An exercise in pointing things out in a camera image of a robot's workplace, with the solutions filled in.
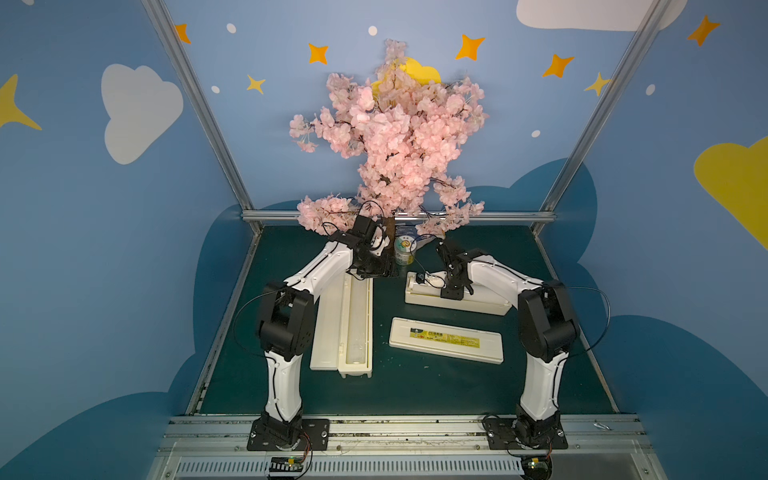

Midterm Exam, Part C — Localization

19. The white dispenser lid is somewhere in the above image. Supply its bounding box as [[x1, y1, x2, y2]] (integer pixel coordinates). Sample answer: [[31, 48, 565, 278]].
[[389, 317, 504, 365], [310, 273, 349, 371]]

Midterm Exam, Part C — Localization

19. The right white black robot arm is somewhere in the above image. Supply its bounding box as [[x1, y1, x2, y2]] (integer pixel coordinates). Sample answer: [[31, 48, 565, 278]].
[[436, 239, 580, 447]]

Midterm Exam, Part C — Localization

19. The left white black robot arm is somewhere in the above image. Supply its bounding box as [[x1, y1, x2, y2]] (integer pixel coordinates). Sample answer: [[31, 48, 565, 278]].
[[256, 215, 394, 444]]

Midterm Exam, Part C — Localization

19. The small green label can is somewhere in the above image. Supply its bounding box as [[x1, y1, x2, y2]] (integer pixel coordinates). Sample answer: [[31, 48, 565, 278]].
[[394, 235, 416, 266]]

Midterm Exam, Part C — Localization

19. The pink cherry blossom tree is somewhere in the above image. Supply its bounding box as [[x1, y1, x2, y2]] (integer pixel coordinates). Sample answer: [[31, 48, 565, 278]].
[[289, 40, 488, 237]]

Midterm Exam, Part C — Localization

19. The small circuit board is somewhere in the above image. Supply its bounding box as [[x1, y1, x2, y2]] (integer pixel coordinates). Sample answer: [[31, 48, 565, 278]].
[[266, 456, 307, 479]]

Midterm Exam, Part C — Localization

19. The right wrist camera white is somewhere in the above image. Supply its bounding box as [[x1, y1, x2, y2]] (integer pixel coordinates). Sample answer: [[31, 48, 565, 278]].
[[415, 272, 445, 289]]

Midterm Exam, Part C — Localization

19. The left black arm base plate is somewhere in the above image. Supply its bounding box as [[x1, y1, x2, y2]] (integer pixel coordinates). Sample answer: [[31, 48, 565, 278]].
[[246, 415, 330, 451]]

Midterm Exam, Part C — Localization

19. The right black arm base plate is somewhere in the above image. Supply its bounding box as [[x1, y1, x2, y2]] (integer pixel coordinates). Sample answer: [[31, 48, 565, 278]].
[[480, 412, 568, 451]]

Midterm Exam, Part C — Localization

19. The aluminium front rail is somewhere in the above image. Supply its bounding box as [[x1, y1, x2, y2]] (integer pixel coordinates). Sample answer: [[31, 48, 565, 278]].
[[148, 414, 666, 479]]

